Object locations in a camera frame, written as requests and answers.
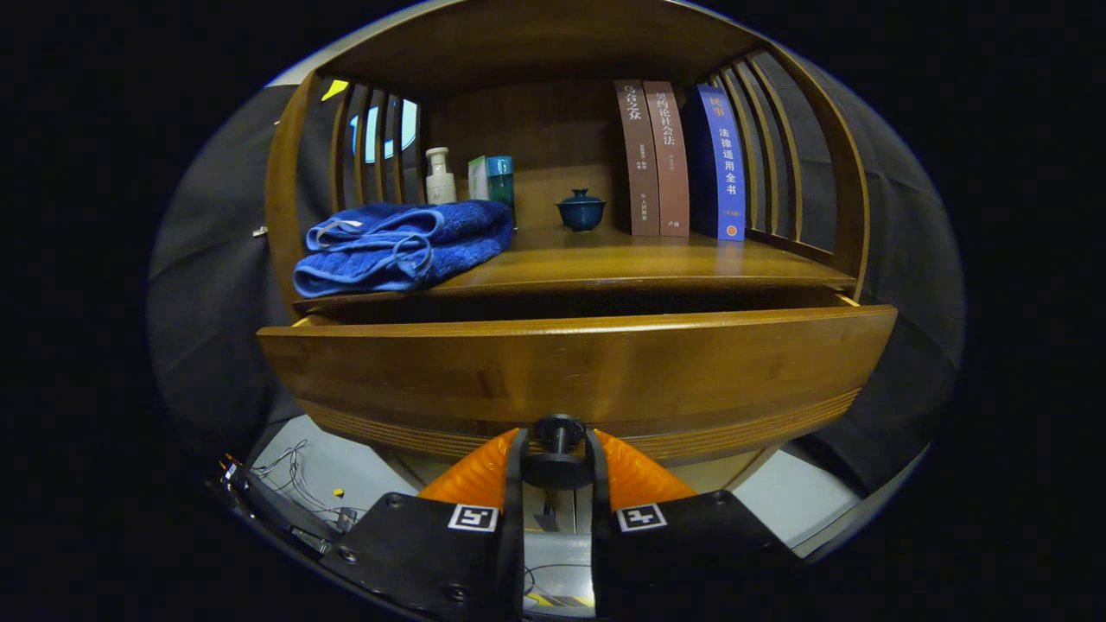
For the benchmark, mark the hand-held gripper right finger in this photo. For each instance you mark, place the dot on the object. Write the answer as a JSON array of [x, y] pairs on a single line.
[[598, 497]]

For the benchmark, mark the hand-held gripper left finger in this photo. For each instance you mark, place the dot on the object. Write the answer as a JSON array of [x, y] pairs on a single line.
[[515, 475]]

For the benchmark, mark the wooden drawer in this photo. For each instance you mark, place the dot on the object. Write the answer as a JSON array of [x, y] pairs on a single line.
[[570, 371]]

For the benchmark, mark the wooden countertop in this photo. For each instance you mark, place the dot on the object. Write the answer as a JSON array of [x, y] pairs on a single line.
[[622, 259]]

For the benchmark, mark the wooden cabinet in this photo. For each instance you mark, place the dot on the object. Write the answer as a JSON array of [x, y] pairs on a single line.
[[536, 130]]

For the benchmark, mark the folded blue towel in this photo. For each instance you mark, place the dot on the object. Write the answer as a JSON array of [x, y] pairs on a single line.
[[389, 250]]

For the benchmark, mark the blue lidded teacup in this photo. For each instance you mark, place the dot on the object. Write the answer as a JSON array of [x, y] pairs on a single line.
[[581, 212]]

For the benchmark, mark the teal capped bottle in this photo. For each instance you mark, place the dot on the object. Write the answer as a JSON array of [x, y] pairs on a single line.
[[500, 181]]

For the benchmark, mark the green and white tube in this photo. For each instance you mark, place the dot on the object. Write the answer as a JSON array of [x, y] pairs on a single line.
[[477, 181]]

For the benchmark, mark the white pump bottle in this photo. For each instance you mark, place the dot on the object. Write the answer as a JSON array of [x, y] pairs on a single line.
[[440, 183]]

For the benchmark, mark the reddish brown book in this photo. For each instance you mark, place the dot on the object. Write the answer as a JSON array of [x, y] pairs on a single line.
[[672, 164]]

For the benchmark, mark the blue book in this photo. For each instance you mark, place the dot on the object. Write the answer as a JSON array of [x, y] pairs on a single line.
[[724, 164]]

